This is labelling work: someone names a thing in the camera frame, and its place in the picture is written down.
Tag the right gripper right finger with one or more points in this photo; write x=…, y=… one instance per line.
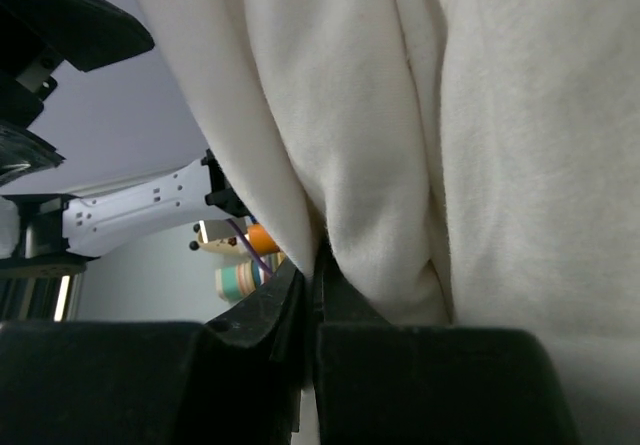
x=334, y=298

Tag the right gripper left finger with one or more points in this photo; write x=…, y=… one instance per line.
x=270, y=321

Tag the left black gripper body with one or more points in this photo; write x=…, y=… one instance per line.
x=37, y=36

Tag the white t shirt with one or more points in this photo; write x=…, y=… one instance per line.
x=470, y=162

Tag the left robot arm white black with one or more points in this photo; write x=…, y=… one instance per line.
x=55, y=235

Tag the colourful tape rolls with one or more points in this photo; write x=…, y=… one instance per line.
x=237, y=278

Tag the orange round object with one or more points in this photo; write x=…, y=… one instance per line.
x=260, y=240

